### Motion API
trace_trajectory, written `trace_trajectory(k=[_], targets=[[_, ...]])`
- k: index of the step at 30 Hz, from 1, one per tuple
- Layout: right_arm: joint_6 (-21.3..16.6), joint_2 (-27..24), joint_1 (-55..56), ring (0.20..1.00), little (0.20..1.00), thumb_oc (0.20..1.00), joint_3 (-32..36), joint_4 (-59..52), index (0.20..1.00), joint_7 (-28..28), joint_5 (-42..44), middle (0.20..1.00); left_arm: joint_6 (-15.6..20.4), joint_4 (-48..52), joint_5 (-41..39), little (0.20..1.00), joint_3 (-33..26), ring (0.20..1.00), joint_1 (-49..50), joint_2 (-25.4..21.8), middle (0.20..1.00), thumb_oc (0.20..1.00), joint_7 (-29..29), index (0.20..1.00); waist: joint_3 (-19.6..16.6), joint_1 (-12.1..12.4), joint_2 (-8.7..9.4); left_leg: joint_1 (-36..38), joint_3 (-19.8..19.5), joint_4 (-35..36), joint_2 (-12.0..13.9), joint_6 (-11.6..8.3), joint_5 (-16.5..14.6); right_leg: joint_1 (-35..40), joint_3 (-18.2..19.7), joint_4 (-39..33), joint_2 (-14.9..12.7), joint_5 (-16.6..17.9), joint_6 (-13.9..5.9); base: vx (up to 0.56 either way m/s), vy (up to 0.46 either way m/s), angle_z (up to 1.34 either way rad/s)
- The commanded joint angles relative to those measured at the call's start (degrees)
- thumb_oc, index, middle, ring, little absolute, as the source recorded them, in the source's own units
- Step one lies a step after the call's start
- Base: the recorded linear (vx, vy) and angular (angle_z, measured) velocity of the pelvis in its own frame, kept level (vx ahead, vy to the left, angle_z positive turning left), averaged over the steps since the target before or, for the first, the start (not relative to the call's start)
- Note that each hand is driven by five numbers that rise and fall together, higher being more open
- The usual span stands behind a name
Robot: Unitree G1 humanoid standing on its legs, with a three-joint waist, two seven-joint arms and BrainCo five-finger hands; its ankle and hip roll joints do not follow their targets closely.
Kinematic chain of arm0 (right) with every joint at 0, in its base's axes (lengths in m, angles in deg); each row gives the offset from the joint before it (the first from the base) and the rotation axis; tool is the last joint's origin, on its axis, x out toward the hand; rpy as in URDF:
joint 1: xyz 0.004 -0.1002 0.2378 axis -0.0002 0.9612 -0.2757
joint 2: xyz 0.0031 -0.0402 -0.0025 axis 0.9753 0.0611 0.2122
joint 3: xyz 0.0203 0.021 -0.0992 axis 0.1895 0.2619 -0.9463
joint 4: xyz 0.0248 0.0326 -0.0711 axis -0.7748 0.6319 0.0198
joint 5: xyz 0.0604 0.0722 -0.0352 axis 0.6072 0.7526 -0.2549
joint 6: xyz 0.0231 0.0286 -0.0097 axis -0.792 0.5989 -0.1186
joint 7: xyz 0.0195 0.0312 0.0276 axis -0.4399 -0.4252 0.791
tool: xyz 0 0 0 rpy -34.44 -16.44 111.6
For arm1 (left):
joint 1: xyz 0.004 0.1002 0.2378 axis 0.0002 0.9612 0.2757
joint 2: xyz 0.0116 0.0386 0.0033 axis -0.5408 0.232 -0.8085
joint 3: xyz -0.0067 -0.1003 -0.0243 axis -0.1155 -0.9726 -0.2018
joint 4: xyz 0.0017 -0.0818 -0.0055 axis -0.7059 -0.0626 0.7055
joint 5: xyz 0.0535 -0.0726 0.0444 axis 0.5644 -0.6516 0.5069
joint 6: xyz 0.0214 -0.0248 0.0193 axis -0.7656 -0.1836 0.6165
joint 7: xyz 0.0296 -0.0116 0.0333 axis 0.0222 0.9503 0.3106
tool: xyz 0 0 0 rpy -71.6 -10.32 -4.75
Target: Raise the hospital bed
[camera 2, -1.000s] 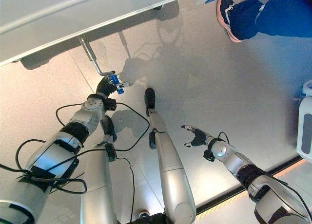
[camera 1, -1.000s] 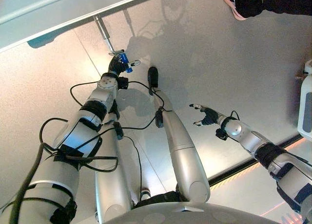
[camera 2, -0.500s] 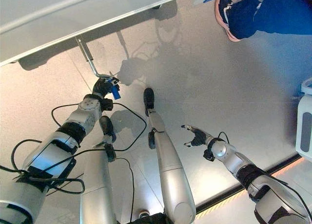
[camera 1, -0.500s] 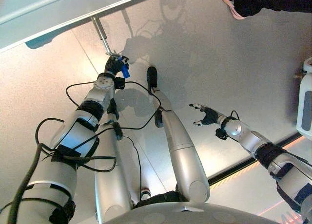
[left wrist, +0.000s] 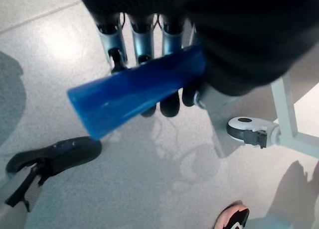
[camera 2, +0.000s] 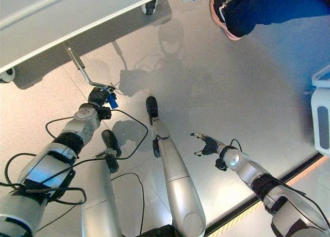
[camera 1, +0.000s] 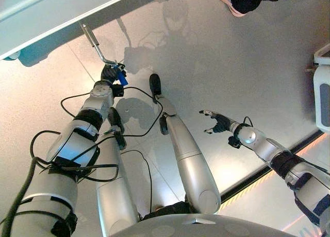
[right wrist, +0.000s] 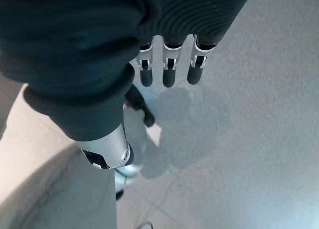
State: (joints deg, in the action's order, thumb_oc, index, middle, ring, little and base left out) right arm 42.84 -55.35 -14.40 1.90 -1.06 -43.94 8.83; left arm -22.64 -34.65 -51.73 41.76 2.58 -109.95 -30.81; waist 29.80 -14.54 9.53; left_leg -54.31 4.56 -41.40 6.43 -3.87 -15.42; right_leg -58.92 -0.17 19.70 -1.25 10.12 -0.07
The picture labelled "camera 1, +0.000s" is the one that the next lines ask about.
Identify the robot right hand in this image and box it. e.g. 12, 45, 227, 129
199, 109, 235, 134

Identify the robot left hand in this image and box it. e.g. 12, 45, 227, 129
100, 63, 127, 84

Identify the metal bed crank rod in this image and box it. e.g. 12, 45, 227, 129
78, 22, 122, 67

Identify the silver robot right leg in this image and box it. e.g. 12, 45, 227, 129
148, 73, 222, 215

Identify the silver robot leg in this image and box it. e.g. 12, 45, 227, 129
95, 107, 139, 237
148, 73, 222, 215

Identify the black floor threshold strip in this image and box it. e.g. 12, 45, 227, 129
220, 130, 326, 203

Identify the silver robot torso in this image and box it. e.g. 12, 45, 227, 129
108, 200, 297, 237

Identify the white medical cart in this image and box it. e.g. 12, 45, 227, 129
312, 43, 330, 132

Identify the silver robot left leg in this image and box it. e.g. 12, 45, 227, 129
95, 107, 139, 237

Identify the person's pink shoe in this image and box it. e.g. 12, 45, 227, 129
214, 0, 246, 18

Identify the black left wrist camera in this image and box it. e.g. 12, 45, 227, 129
111, 83, 125, 98

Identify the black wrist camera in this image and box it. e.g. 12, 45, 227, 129
227, 135, 242, 148
111, 83, 125, 98

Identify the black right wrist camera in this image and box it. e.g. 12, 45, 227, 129
227, 135, 242, 148

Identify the thin black looping cable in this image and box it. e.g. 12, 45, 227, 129
60, 86, 164, 138

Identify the black cable between legs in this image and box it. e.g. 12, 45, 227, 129
121, 149, 153, 214

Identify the white hospital bed frame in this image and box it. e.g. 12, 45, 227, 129
0, 0, 158, 61

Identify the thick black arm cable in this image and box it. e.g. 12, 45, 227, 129
0, 130, 120, 237

